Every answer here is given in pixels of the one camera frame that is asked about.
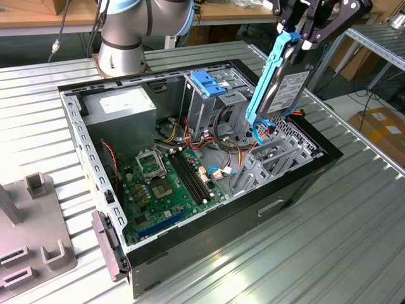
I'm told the metal drive cage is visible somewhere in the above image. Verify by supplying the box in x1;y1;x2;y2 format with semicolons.
179;66;259;141

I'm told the wooden desk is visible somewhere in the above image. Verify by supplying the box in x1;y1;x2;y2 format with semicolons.
0;0;385;37

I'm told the red orange wire bundle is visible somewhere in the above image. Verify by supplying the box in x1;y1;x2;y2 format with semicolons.
182;117;244;167

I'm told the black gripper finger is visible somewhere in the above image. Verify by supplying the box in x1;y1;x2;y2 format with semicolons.
271;0;313;35
292;0;373;69

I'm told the red black twisted wire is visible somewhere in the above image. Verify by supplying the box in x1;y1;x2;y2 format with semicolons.
100;141;122;194

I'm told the brown cardboard panel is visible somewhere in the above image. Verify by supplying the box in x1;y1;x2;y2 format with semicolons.
327;34;385;82

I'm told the blue expansion slot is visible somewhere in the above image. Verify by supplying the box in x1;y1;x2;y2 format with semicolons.
137;210;188;241

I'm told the black PC case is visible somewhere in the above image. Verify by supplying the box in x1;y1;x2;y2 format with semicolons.
57;58;345;299

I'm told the metal disk bay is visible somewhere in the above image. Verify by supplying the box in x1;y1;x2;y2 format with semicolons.
230;94;325;198

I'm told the wooden box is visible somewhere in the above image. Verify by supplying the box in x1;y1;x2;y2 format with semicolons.
52;0;73;16

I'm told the hard disk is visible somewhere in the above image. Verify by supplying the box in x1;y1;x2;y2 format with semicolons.
245;30;311;127

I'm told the yellow black wire bundle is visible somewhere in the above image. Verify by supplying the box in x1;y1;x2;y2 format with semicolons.
157;116;178;144

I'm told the grey case front bezel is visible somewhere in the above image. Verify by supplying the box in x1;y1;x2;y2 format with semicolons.
90;210;131;283

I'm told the green motherboard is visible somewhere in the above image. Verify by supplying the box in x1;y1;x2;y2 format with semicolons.
119;144;227;246

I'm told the CPU socket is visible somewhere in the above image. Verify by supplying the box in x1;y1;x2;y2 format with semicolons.
151;179;174;201

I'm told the yellow cardboard box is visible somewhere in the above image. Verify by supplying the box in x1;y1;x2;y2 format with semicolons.
347;106;405;165

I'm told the black RAM slot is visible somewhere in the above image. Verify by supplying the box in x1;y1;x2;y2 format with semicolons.
167;151;206;205
175;148;212;200

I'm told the grey power supply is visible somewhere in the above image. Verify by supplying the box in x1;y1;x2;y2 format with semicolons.
80;85;158;165

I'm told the metal socket cover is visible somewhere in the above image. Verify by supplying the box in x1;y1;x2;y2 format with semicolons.
135;150;168;179

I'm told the blue flat wire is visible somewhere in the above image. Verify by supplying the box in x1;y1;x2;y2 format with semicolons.
252;122;276;146

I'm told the grey parts rack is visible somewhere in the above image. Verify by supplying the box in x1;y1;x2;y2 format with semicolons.
0;170;78;294

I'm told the blue plastic bay latch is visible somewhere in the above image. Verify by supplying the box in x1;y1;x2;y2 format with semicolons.
191;72;227;98

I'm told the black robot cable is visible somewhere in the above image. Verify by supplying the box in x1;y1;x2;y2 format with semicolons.
47;0;72;63

